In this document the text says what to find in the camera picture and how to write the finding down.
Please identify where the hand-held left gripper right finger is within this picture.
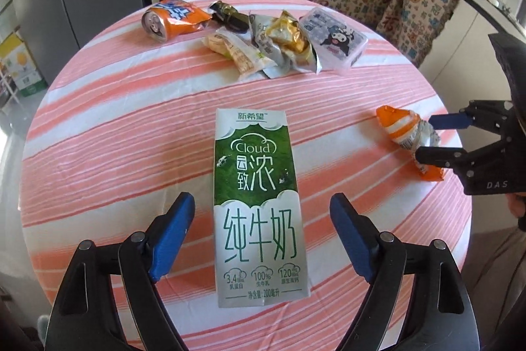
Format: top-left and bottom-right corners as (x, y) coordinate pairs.
(329, 192), (478, 351)

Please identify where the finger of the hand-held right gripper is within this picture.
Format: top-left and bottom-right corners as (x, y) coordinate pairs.
(414, 137), (506, 171)
(428, 100), (514, 130)

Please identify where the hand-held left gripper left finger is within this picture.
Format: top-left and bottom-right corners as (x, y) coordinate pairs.
(50, 192), (196, 351)

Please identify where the orange white striped wrapper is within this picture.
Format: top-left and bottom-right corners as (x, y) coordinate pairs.
(376, 105), (444, 182)

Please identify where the green white milk carton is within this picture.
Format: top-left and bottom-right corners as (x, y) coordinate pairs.
(214, 108), (312, 308)

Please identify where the silver foil snack wrapper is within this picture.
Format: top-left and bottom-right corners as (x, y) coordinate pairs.
(249, 13), (323, 78)

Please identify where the orange drink can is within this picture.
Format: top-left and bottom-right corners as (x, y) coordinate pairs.
(141, 0), (211, 44)

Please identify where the person's right hand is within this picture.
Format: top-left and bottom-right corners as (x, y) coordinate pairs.
(509, 192), (526, 230)

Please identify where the white kitchen base cabinet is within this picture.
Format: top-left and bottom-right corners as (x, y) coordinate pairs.
(419, 0), (526, 109)

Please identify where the pink striped tablecloth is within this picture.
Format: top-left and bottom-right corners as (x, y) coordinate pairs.
(18, 0), (473, 351)

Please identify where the clear cartoon print plastic box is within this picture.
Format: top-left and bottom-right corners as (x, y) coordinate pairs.
(298, 7), (368, 72)

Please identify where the gold foil wrapper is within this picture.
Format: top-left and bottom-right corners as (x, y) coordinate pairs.
(265, 11), (309, 56)

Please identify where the beige snack packet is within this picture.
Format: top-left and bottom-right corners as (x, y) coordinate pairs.
(203, 28), (278, 78)

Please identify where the black crumpled wrapper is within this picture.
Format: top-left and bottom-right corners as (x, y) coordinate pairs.
(207, 1), (252, 33)

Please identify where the yellow cardboard box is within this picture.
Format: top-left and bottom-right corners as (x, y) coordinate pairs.
(0, 32), (46, 97)

